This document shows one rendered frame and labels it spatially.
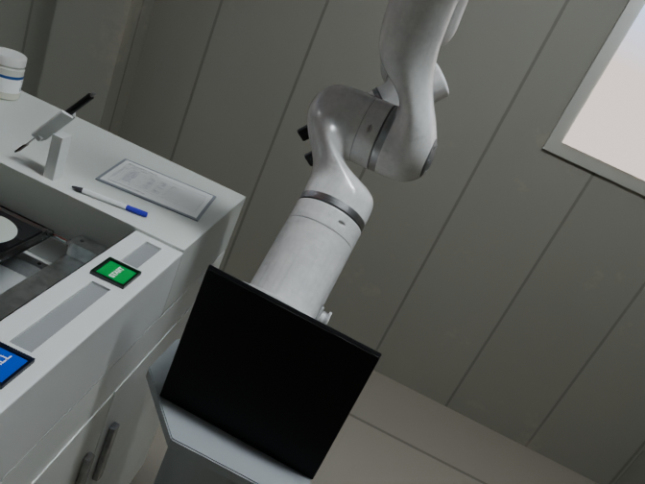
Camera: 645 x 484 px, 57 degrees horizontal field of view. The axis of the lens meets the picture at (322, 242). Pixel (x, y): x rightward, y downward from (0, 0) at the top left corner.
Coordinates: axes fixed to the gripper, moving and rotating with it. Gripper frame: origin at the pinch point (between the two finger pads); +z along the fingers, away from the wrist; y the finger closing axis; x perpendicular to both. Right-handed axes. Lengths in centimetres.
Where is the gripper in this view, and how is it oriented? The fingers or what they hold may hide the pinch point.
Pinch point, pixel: (307, 146)
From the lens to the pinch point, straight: 129.1
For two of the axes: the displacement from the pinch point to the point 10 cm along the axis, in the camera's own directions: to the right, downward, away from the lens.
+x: -4.2, -5.8, -6.9
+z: -8.9, 4.3, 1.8
